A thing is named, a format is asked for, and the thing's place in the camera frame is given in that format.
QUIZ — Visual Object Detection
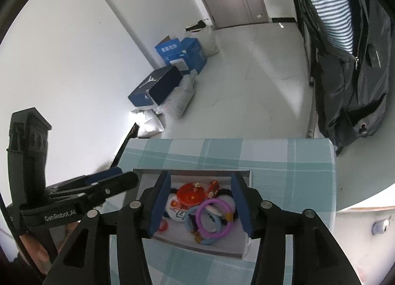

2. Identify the white plastic bag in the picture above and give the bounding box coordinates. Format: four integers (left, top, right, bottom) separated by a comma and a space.
131, 109, 167, 139
185, 24, 220, 56
157, 73, 198, 118

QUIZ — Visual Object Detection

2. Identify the teal plaid tablecloth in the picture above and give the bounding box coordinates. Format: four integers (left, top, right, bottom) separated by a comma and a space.
102, 138, 337, 285

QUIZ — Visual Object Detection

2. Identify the white round badge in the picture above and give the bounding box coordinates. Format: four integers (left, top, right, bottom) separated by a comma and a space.
167, 195, 190, 221

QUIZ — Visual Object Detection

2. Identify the grey cardboard box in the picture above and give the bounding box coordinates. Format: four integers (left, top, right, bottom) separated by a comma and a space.
122, 167, 254, 261

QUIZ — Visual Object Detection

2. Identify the black backpack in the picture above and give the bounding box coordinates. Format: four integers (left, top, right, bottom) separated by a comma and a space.
301, 0, 391, 156

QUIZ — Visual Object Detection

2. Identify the purple bracelet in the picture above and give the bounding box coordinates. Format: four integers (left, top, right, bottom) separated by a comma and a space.
197, 198, 234, 239

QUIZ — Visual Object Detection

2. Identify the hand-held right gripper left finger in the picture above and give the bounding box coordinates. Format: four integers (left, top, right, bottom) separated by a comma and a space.
41, 170, 172, 285

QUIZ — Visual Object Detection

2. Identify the person's left hand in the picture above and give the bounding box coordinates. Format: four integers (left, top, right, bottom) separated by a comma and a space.
17, 222, 79, 275

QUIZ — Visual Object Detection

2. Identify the blue bracelet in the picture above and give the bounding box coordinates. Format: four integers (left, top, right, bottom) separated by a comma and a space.
185, 205, 235, 246

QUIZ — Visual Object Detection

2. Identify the red round badge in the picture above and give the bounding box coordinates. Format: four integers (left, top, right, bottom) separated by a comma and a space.
177, 183, 207, 206

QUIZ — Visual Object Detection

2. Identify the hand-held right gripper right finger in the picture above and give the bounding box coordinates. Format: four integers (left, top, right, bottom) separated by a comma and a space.
230, 172, 354, 285

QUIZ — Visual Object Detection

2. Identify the dark blue shoe box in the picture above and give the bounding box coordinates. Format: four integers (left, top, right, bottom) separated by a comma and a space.
128, 65, 184, 109

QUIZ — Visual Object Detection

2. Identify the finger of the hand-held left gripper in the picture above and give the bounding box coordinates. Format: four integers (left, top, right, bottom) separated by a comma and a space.
48, 171, 139, 209
46, 167, 124, 195

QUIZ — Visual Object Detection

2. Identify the blue white striped shirt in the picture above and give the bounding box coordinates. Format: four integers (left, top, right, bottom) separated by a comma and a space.
309, 0, 355, 55

